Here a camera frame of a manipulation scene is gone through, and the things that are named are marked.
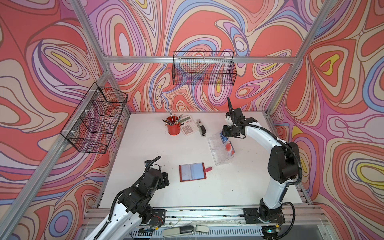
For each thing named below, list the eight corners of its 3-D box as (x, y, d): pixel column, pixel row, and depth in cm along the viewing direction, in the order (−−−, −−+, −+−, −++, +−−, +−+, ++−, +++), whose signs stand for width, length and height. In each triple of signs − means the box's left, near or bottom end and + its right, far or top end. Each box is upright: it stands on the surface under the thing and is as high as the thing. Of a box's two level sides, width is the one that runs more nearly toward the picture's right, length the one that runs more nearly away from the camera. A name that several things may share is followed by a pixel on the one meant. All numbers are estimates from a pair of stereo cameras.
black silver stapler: (201, 137, 105) (202, 134, 102) (195, 122, 114) (196, 119, 111) (206, 136, 105) (207, 133, 103) (200, 121, 114) (200, 118, 112)
